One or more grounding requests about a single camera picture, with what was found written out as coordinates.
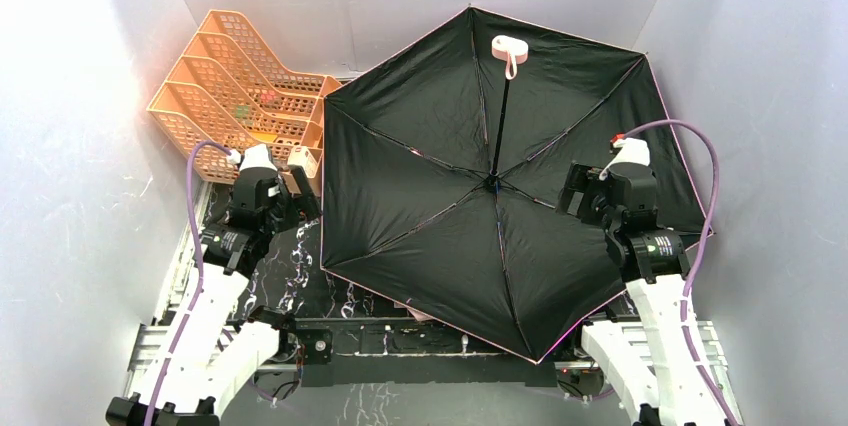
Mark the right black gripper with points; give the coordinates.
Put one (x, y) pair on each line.
(579, 188)

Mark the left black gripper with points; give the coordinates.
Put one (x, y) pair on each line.
(303, 186)

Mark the pink and black folding umbrella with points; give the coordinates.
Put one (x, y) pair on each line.
(443, 165)

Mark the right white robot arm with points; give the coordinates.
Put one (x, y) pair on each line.
(675, 385)

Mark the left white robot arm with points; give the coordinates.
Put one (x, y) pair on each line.
(192, 379)

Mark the small white red box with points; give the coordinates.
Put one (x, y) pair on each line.
(304, 158)

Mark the orange plastic file organizer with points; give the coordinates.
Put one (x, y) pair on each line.
(228, 86)

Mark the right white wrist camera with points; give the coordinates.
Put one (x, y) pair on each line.
(627, 150)

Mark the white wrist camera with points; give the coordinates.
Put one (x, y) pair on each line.
(627, 150)
(258, 156)

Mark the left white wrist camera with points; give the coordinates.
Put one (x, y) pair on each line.
(258, 156)

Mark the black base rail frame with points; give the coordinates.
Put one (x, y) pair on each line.
(379, 350)

